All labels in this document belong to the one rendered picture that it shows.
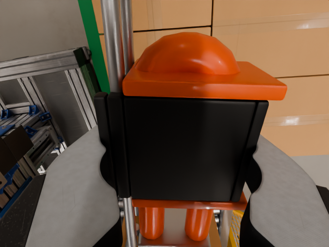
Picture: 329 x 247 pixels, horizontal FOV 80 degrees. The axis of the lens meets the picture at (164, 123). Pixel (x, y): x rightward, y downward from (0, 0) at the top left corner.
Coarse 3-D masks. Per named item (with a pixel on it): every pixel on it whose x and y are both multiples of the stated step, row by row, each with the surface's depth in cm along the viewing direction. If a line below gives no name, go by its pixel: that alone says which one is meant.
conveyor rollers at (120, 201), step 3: (120, 198) 117; (120, 201) 115; (120, 204) 114; (123, 210) 120; (213, 210) 116; (216, 210) 116; (219, 210) 116; (120, 213) 119; (123, 213) 119; (216, 213) 117; (219, 213) 117; (123, 216) 119; (216, 216) 122; (216, 219) 121; (216, 222) 121
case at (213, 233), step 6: (138, 216) 88; (138, 222) 85; (210, 228) 81; (216, 228) 81; (210, 234) 79; (216, 234) 79; (126, 240) 79; (210, 240) 77; (216, 240) 77; (216, 246) 75
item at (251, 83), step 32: (128, 96) 9; (160, 96) 9; (192, 96) 9; (224, 96) 9; (256, 96) 9; (128, 128) 10; (160, 128) 10; (192, 128) 10; (224, 128) 10; (256, 128) 10; (128, 160) 11; (160, 160) 11; (192, 160) 11; (224, 160) 11; (160, 192) 12; (192, 192) 12; (224, 192) 12
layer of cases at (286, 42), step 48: (96, 0) 65; (144, 0) 65; (192, 0) 65; (240, 0) 65; (288, 0) 64; (144, 48) 72; (240, 48) 72; (288, 48) 72; (288, 96) 81; (288, 144) 92
